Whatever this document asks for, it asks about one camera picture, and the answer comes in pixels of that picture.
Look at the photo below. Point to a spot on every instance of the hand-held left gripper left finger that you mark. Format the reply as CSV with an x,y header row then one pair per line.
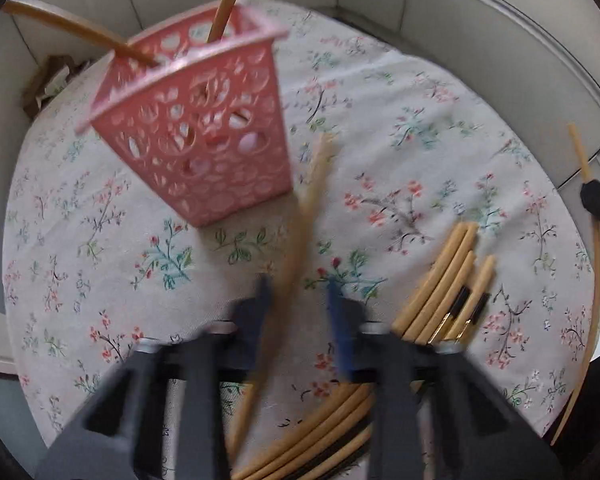
x,y
255,310

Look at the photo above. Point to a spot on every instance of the pink perforated plastic basket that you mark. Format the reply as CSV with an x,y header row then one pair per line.
x,y
220,160

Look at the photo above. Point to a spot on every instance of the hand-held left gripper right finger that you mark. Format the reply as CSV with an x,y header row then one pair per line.
x,y
342,325

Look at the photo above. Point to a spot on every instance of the brown paper bag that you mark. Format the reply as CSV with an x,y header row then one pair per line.
x,y
55,67

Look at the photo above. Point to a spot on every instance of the white kitchen cabinet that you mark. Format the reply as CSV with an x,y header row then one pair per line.
x,y
480,20

